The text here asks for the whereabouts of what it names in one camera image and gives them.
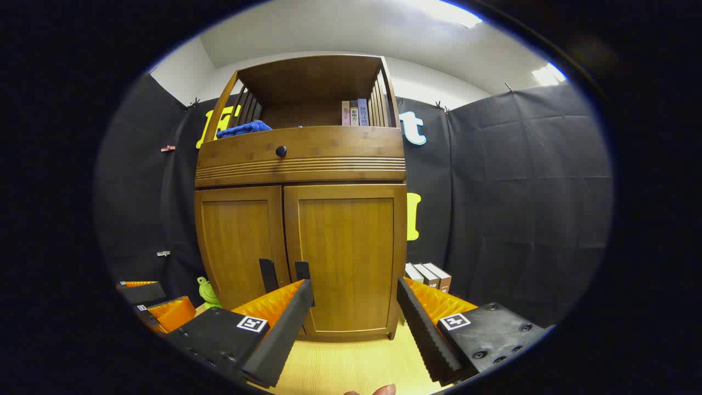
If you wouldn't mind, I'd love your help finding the ceiling light panel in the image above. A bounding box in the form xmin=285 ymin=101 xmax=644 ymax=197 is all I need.
xmin=532 ymin=63 xmax=565 ymax=86

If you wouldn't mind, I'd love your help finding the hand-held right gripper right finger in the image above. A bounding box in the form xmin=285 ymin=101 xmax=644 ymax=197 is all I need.
xmin=396 ymin=276 xmax=549 ymax=386

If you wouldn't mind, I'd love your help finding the wooden shoe cabinet door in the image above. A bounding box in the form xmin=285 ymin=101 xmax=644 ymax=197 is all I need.
xmin=195 ymin=185 xmax=291 ymax=312
xmin=283 ymin=184 xmax=407 ymax=336

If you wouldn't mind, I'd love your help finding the black backdrop cloth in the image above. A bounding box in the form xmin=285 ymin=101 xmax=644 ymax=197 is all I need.
xmin=93 ymin=71 xmax=614 ymax=330

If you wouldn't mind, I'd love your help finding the wooden double-door shoe cabinet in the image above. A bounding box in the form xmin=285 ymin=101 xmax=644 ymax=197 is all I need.
xmin=194 ymin=54 xmax=408 ymax=343

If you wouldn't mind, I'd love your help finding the green frog toy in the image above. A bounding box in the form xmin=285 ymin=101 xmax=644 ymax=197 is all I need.
xmin=197 ymin=276 xmax=223 ymax=309

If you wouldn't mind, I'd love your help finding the blue cloth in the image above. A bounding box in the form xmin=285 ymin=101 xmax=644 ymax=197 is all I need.
xmin=216 ymin=121 xmax=273 ymax=139

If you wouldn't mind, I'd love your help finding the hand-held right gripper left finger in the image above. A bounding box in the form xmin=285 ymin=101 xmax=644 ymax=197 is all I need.
xmin=165 ymin=279 xmax=316 ymax=389

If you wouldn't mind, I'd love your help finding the brown hardcover book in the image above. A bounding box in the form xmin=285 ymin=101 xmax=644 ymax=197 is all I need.
xmin=422 ymin=262 xmax=452 ymax=294
xmin=412 ymin=263 xmax=441 ymax=289

